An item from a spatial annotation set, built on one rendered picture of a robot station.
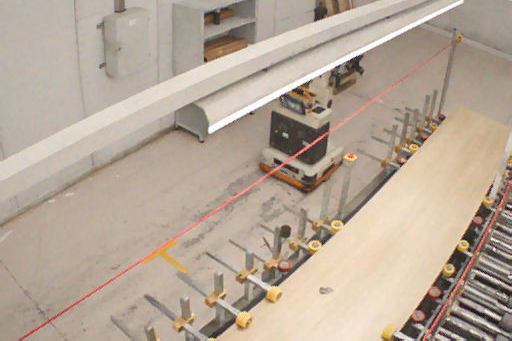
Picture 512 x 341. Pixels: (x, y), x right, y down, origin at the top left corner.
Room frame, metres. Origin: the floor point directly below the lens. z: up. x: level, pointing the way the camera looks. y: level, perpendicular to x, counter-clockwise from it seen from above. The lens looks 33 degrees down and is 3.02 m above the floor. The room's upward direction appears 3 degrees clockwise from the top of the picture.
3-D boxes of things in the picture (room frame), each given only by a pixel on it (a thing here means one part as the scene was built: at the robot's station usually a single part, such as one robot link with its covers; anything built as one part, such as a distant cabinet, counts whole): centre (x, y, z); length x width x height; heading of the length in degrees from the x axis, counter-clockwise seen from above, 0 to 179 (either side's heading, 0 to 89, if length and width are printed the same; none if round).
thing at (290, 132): (4.23, -0.43, 0.59); 0.55 x 0.34 x 0.83; 52
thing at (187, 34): (5.20, 0.49, 0.78); 0.90 x 0.45 x 1.55; 142
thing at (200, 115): (2.14, -0.57, 2.34); 2.40 x 0.12 x 0.08; 142
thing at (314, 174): (4.30, -0.48, 0.16); 0.67 x 0.64 x 0.25; 142
